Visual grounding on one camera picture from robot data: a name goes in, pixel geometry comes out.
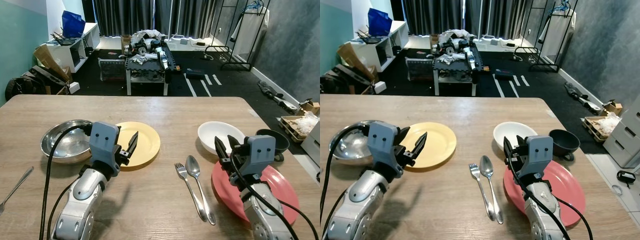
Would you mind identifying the dark flared cup with handle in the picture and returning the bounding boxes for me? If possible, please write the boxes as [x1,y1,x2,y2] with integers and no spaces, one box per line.
[255,128,290,162]
[548,128,581,162]

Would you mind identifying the white bowl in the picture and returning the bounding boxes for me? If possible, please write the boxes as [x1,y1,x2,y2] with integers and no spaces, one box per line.
[493,121,539,151]
[197,121,246,157]

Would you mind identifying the yellow plate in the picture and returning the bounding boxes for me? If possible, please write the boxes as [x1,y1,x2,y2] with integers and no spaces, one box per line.
[400,121,458,172]
[115,121,162,172]

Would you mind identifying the silver spoon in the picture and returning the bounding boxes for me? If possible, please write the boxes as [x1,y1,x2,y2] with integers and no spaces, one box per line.
[479,155,505,225]
[185,154,217,226]

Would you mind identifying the silver fork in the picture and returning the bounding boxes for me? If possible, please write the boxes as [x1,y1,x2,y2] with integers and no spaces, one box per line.
[468,163,496,223]
[174,162,209,223]

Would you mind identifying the red plate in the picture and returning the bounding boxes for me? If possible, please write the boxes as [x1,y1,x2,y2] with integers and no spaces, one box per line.
[503,160,586,227]
[210,160,301,227]

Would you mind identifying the steel bowl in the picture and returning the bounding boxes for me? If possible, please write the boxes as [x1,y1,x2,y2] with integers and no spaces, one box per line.
[328,120,372,162]
[40,119,95,165]

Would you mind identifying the black and silver floor tool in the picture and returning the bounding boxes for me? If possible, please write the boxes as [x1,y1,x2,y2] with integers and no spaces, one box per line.
[257,79,300,114]
[564,81,604,114]

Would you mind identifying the wooden tray with plastic wrap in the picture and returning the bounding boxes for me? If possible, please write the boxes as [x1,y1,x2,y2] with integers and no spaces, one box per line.
[583,112,622,144]
[278,111,321,144]

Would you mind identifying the low white-framed table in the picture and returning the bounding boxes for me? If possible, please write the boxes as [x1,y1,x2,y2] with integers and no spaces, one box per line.
[432,47,484,97]
[124,47,177,97]

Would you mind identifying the black metal clothes rack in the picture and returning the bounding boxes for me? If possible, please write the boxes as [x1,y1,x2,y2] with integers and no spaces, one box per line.
[205,0,272,72]
[514,0,579,73]

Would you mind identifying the grey drawer cabinet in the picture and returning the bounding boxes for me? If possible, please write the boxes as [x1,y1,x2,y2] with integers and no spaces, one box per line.
[300,120,321,167]
[602,94,640,169]

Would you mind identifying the small brown cardboard box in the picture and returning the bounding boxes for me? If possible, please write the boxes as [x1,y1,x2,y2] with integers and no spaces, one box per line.
[602,99,624,117]
[298,99,321,117]

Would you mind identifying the black bag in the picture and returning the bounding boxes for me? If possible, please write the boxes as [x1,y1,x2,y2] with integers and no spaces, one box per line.
[320,67,362,95]
[4,66,57,102]

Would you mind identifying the white shelf unit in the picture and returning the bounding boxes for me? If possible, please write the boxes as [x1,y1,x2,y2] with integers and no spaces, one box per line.
[349,20,410,72]
[39,22,101,74]

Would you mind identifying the open brown cardboard box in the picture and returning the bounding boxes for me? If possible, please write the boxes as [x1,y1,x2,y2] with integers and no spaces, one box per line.
[336,42,377,82]
[33,44,72,85]

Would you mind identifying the pile of white robot parts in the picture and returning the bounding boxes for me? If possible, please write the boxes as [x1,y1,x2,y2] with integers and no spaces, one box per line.
[434,28,477,64]
[127,28,169,64]

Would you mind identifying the black power adapter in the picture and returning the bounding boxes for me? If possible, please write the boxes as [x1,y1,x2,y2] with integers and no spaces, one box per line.
[616,169,637,187]

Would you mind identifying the white hanging garment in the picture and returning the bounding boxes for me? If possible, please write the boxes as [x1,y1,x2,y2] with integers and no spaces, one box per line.
[537,5,577,64]
[229,5,271,64]

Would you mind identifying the silver cutlery piece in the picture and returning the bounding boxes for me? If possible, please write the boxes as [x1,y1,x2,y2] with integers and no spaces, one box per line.
[0,166,35,215]

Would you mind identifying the blue bag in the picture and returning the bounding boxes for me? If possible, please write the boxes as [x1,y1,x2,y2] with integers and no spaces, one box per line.
[367,8,394,37]
[61,10,86,40]

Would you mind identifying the dark grey curtain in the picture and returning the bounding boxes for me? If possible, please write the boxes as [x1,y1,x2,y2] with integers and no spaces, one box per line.
[93,0,222,39]
[402,0,527,39]

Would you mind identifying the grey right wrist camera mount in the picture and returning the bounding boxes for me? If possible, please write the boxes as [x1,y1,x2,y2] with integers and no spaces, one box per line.
[524,134,554,177]
[244,134,277,177]

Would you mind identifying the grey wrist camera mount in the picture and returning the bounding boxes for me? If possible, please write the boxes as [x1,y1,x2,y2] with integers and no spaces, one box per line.
[244,134,277,177]
[367,121,401,177]
[524,134,554,177]
[89,121,120,177]

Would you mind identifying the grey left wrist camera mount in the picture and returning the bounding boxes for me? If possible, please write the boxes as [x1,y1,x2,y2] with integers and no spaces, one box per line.
[89,121,120,177]
[367,121,401,177]

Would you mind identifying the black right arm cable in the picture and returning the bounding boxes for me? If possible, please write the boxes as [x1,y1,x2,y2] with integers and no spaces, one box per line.
[229,160,320,240]
[506,155,594,240]

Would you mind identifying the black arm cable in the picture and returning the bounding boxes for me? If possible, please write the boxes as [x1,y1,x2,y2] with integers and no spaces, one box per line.
[39,122,94,240]
[229,160,320,240]
[320,122,370,240]
[506,155,594,240]

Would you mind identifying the black wire crate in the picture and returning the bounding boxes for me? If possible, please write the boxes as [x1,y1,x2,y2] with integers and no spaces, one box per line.
[97,57,126,83]
[404,56,434,82]

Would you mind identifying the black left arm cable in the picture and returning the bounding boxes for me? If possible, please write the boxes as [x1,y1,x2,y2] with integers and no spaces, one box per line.
[39,122,94,240]
[320,122,370,240]

